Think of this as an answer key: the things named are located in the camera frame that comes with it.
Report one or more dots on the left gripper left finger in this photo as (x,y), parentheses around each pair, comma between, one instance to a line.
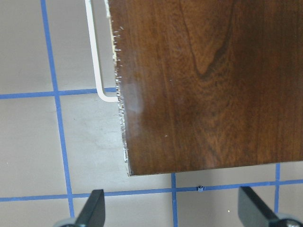
(92,214)

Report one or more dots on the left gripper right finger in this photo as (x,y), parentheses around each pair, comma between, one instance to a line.
(253,212)

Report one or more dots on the dark brown wooden cabinet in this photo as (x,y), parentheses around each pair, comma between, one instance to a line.
(207,84)

